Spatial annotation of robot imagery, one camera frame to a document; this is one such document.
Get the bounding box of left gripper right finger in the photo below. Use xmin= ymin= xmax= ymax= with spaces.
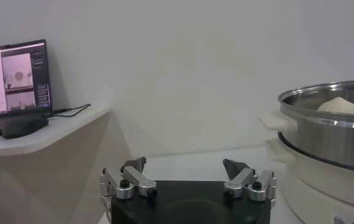
xmin=222 ymin=158 xmax=277 ymax=202

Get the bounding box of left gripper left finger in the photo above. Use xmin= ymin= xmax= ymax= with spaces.
xmin=99 ymin=156 xmax=158 ymax=211

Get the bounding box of white steamed baozi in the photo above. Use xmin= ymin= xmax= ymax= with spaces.
xmin=316 ymin=96 xmax=354 ymax=115

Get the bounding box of stainless steel steamer basket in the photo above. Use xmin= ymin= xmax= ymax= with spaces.
xmin=258 ymin=79 xmax=354 ymax=175

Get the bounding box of white electric cooking pot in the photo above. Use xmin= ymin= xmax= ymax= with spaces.
xmin=264 ymin=139 xmax=354 ymax=224

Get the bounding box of white side table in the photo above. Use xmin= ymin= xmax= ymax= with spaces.
xmin=0 ymin=106 xmax=133 ymax=224

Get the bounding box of black computer mouse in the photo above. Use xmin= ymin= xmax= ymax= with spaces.
xmin=1 ymin=115 xmax=49 ymax=140

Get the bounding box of computer monitor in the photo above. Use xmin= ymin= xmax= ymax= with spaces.
xmin=0 ymin=38 xmax=54 ymax=142

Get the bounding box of black laptop charger cable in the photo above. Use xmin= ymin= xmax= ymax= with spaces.
xmin=50 ymin=103 xmax=91 ymax=118

